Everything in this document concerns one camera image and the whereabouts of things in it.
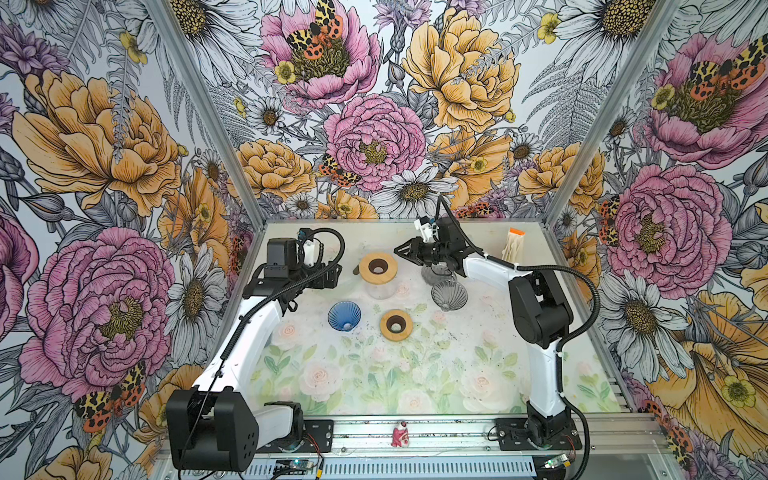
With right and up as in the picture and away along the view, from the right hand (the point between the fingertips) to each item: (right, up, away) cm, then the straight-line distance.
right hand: (397, 258), depth 93 cm
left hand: (-20, -4, -10) cm, 23 cm away
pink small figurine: (+1, -41, -22) cm, 47 cm away
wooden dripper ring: (0, -21, 0) cm, 21 cm away
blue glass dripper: (-16, -17, -2) cm, 24 cm away
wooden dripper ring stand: (-6, -3, +2) cm, 7 cm away
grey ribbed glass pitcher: (+11, -4, -7) cm, 14 cm away
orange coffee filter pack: (+39, +4, +9) cm, 40 cm away
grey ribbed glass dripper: (+17, -12, +4) cm, 21 cm away
